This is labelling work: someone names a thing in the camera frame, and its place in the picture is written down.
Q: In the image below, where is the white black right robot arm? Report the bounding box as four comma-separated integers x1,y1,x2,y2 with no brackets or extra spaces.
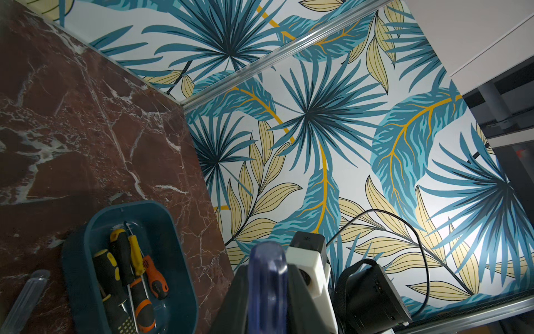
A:
287,259,412,333

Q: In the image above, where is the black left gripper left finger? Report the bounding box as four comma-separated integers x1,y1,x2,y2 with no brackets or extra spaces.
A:
209,265,249,334

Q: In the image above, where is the blue red screwdriver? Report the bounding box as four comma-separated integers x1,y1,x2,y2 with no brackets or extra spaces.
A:
248,242,289,333

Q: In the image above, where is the orange black small screwdriver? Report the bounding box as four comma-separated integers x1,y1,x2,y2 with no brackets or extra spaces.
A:
143,256,169,300

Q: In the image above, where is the black orange band screwdriver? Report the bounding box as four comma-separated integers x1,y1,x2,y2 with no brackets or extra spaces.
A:
129,277,156,333

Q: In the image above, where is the teal plastic storage tray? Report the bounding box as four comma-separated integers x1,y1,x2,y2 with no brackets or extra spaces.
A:
62,201,197,333

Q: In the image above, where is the grey clear screwdriver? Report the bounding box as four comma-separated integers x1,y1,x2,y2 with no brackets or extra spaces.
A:
1,269,50,333

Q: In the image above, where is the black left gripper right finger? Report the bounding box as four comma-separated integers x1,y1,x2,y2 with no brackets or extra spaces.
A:
286,264,329,334

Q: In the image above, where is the yellow handle screwdriver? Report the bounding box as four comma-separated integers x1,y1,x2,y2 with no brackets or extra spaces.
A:
124,222,145,276

